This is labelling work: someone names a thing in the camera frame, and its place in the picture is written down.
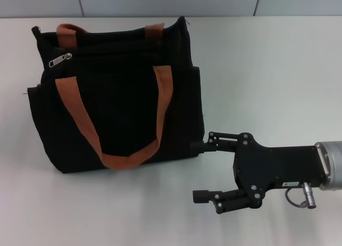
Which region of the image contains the silver zipper pull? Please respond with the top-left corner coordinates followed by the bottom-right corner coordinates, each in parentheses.
top-left (48, 52), bottom-right (73, 68)

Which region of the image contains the black fabric food bag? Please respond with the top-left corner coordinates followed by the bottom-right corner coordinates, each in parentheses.
top-left (22, 15), bottom-right (206, 174)

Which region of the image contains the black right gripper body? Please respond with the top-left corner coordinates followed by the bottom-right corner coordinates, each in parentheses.
top-left (232, 132), bottom-right (328, 210)

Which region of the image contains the right gripper cable with connector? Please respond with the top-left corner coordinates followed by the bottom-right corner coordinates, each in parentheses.
top-left (284, 182), bottom-right (316, 209)

